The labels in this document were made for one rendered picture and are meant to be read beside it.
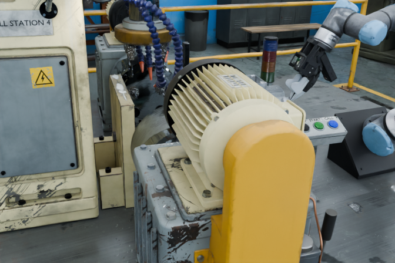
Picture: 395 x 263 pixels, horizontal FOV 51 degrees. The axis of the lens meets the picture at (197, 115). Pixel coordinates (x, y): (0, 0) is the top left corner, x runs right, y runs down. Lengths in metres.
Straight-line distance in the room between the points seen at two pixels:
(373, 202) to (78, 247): 0.93
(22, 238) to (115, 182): 0.29
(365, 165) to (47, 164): 1.09
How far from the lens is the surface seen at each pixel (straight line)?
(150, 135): 1.03
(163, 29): 1.24
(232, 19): 6.67
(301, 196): 0.63
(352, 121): 1.67
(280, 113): 0.64
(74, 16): 1.07
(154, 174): 0.80
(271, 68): 1.77
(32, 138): 1.16
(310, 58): 1.40
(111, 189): 1.31
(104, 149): 1.50
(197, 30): 6.47
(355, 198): 1.49
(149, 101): 1.57
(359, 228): 1.36
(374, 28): 1.37
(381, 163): 1.68
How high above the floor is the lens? 1.57
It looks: 23 degrees down
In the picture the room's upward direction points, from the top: 2 degrees clockwise
